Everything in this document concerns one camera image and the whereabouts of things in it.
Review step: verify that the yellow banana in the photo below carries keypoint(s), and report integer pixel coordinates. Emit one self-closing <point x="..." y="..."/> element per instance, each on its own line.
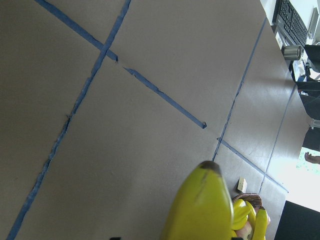
<point x="202" y="208"/>
<point x="243" y="211"/>
<point x="261" y="224"/>

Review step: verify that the paper basket tag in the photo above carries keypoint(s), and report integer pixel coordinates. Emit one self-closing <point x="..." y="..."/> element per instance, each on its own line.
<point x="242" y="185"/>

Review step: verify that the brown wicker basket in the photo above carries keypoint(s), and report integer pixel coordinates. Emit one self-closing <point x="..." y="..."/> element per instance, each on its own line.
<point x="253" y="198"/>

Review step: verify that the steel cup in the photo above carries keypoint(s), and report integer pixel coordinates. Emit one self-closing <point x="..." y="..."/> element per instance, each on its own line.
<point x="292" y="52"/>

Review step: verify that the black keyboard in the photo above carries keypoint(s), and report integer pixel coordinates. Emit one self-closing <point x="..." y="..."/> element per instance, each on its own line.
<point x="289" y="23"/>

